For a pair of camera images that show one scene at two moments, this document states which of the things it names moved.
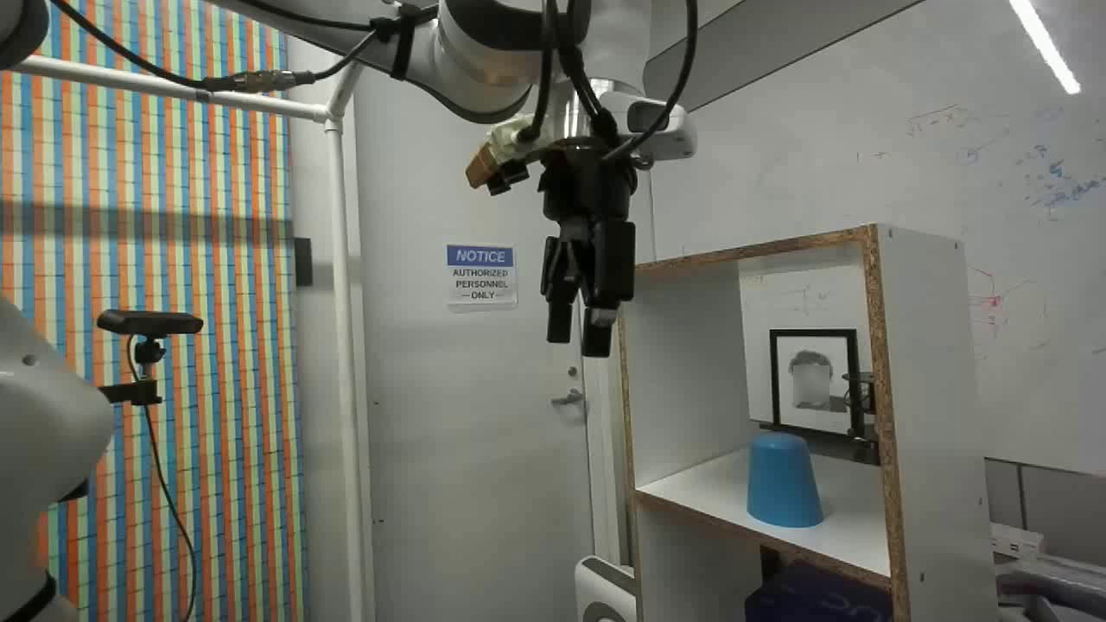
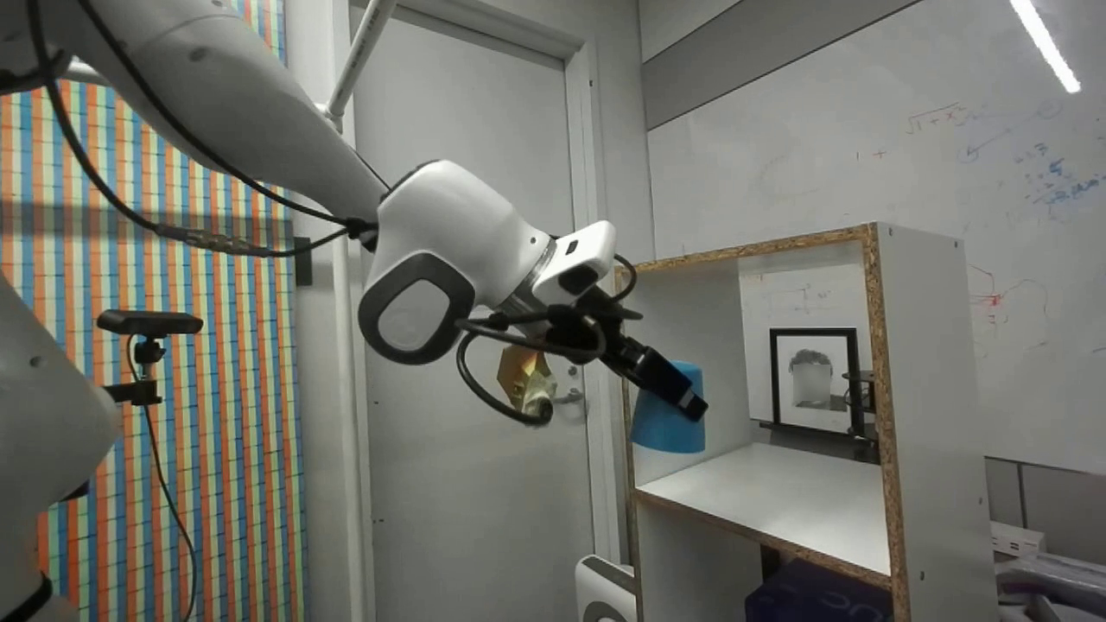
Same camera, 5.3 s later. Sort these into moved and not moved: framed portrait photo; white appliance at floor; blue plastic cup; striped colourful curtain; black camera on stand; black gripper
Moved: black gripper; blue plastic cup
Not moved: framed portrait photo; black camera on stand; striped colourful curtain; white appliance at floor
